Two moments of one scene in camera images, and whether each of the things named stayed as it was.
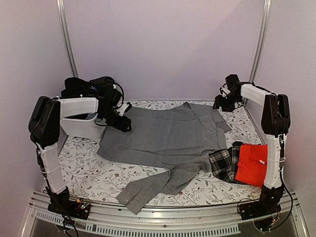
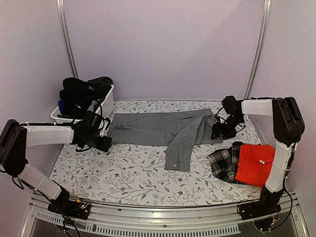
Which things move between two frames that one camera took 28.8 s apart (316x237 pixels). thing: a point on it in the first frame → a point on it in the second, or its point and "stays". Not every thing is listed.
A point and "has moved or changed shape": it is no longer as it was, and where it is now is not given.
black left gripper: x=123 y=124 → x=105 y=144
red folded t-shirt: x=253 y=164 stays
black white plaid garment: x=224 y=162 stays
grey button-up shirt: x=177 y=139 has moved or changed shape
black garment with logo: x=76 y=87 stays
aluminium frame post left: x=61 y=5 stays
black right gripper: x=219 y=102 → x=217 y=130
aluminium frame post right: x=261 y=39 stays
